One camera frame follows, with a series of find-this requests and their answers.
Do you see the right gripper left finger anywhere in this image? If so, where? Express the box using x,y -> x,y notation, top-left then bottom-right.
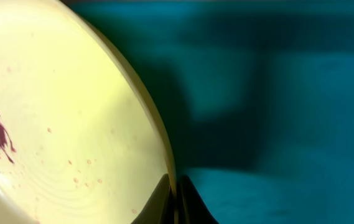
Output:
131,174 -> 174,224

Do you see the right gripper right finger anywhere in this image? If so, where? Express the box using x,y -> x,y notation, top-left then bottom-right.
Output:
177,175 -> 218,224

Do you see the yellow-green plate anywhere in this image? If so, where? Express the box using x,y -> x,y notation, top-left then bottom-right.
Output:
0,1 -> 176,224

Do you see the teal plastic serving tray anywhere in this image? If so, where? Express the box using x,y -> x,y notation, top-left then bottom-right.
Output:
68,1 -> 354,223

